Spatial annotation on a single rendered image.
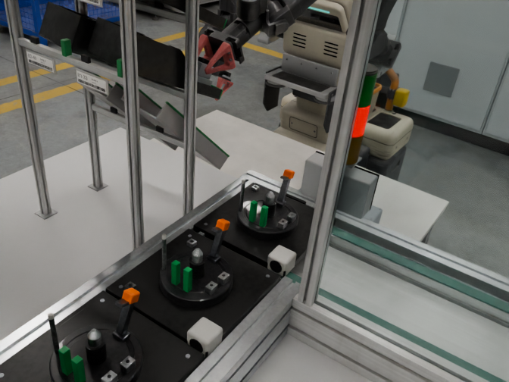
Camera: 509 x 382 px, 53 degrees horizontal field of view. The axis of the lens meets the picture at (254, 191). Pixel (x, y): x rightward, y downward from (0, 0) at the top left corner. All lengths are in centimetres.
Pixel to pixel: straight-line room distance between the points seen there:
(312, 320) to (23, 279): 63
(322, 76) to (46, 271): 109
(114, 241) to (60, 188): 29
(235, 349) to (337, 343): 21
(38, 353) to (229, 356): 31
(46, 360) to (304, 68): 129
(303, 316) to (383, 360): 17
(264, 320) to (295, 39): 114
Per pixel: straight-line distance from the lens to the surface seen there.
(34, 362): 91
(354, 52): 75
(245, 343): 91
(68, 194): 146
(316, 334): 103
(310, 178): 88
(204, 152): 124
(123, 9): 92
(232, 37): 121
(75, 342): 89
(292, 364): 103
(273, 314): 96
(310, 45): 182
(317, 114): 191
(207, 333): 88
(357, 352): 101
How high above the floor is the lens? 166
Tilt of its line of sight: 33 degrees down
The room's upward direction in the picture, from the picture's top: 6 degrees clockwise
